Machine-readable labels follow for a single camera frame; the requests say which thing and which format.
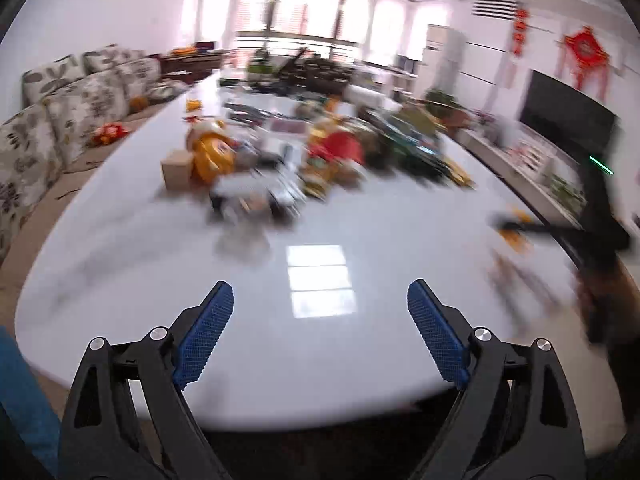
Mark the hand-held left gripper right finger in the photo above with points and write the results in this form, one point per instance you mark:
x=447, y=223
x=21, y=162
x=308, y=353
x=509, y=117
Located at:
x=437, y=337

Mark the green potted plant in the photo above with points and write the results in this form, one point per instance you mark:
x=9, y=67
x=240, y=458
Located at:
x=440, y=100

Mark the person's blue jeans leg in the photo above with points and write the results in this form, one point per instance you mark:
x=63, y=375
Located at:
x=25, y=395

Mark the white floor air conditioner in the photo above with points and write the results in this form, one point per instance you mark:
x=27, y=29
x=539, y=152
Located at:
x=442, y=55

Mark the red square knot decoration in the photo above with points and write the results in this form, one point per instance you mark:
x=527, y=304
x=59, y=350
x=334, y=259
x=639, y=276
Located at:
x=585, y=55

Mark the small leafy plant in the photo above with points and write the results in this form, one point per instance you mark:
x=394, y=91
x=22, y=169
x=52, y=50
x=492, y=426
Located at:
x=567, y=190

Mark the dark fruit bowl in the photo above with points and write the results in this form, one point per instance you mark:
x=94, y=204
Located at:
x=320, y=75

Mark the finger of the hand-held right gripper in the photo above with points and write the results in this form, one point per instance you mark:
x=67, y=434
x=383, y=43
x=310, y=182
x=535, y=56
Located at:
x=545, y=230

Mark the large window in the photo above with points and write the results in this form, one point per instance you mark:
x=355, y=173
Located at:
x=300, y=20

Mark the small cardboard box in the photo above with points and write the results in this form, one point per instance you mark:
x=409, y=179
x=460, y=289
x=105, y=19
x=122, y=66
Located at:
x=177, y=170

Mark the red yellow plush toy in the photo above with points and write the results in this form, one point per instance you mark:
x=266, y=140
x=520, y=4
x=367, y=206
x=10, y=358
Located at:
x=110, y=132

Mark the wall air vent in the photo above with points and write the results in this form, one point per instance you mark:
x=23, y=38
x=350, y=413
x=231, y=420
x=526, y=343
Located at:
x=492, y=7

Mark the black television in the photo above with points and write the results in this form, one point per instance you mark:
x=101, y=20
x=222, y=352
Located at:
x=567, y=115

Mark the floral sofa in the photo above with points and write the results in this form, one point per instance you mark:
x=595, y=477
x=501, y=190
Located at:
x=60, y=110

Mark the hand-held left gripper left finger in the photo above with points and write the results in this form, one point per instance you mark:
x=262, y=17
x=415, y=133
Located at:
x=205, y=340

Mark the clear plastic box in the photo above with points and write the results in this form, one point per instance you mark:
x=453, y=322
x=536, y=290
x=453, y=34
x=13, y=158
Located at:
x=245, y=195

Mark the red plastic toy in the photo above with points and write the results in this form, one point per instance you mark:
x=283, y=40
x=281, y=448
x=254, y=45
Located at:
x=337, y=147

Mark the orange faced doll toy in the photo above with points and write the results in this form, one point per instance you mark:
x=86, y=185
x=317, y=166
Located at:
x=212, y=157

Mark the white television cabinet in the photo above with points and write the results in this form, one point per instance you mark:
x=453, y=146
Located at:
x=525, y=170

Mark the paper towel roll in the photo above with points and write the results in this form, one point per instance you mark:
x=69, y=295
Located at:
x=365, y=95

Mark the yellow chocolate box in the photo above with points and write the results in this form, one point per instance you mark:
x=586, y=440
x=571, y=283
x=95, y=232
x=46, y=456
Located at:
x=457, y=172

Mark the dark wooden sideboard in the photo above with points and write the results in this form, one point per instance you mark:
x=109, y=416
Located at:
x=192, y=57

